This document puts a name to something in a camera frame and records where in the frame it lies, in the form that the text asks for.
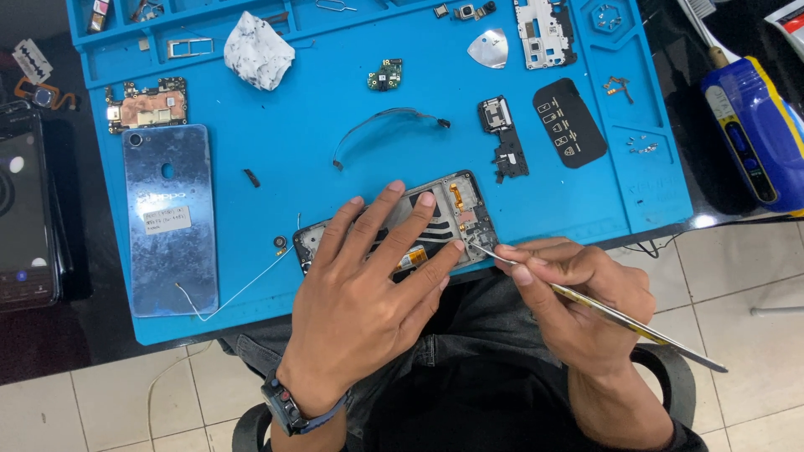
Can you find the red and white packet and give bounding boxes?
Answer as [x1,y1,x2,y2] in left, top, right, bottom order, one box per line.
[763,0,804,45]

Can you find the silver blue phone back cover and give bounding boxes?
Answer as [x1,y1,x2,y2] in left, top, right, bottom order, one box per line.
[121,123,220,318]

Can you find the triangular metal opening pick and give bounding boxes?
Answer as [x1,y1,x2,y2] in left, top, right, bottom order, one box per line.
[466,28,510,70]

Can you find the fingerprint sensor with orange flex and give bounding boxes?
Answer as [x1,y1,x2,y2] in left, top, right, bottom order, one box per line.
[13,76,78,113]

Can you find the blue silicone repair mat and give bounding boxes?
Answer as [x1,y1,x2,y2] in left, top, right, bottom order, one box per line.
[65,0,695,347]

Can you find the phone camera module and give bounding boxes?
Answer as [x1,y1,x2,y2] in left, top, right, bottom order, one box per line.
[453,1,497,22]

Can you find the metal tweezers with yellow grip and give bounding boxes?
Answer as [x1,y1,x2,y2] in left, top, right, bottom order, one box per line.
[468,241,729,375]

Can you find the phone motherboard with copper shield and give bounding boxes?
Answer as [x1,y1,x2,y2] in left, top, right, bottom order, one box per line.
[104,77,189,135]

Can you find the black phone frame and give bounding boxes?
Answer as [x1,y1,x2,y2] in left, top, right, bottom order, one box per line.
[291,169,503,285]

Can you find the black speaker module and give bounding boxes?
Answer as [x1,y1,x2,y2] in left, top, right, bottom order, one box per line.
[477,95,530,185]

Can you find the thin black cable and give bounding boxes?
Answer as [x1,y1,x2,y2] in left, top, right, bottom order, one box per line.
[618,234,683,259]

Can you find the silver metal shield plate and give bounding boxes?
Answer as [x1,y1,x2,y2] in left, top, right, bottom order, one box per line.
[513,0,578,70]

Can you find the person's right hand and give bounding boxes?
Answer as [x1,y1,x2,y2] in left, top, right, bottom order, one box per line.
[495,236,658,381]

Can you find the small green circuit board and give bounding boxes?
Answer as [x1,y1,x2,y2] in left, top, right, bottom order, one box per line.
[367,58,404,92]

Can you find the silver card tray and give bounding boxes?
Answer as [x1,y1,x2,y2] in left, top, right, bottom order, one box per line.
[166,37,215,61]

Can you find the thin white antenna cable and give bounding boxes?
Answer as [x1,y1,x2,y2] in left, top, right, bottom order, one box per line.
[174,213,303,323]

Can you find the black smartphone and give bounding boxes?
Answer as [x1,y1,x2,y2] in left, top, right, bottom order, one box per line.
[0,100,64,314]

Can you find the white brush with wooden handle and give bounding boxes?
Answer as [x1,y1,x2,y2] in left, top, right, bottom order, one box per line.
[676,0,731,70]

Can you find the small orange flex part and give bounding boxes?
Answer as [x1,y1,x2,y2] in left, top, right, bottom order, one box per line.
[602,74,634,105]

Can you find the person's left hand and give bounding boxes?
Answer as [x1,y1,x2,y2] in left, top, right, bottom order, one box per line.
[276,181,469,416]

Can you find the small parts in mat tray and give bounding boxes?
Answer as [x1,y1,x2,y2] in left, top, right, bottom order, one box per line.
[87,0,114,34]

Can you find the white cord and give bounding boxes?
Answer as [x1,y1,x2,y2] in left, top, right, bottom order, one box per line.
[146,341,215,442]

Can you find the small metal bracket parts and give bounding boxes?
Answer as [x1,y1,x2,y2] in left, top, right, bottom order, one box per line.
[128,0,166,23]

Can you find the black wrist watch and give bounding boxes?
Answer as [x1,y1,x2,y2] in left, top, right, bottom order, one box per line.
[260,369,353,438]

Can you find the blue and yellow power tool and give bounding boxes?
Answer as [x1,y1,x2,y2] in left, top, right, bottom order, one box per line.
[700,56,804,218]

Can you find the crumpled white tissue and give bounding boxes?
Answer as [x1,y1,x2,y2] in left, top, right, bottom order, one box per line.
[223,10,296,92]

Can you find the person's black shirt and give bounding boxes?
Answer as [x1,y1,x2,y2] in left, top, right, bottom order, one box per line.
[342,348,711,452]

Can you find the black printed sticker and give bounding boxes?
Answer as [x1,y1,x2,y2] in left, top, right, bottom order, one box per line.
[532,77,609,170]

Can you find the razor blade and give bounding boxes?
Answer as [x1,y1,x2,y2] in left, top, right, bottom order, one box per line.
[12,38,54,86]

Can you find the person's dark jeans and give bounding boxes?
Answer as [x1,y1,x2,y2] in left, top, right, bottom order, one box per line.
[216,271,566,440]

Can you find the group of small screws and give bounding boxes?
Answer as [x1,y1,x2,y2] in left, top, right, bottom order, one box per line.
[593,4,624,31]

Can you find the grey flex cable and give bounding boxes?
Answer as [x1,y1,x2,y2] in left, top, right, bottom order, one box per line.
[332,107,452,172]

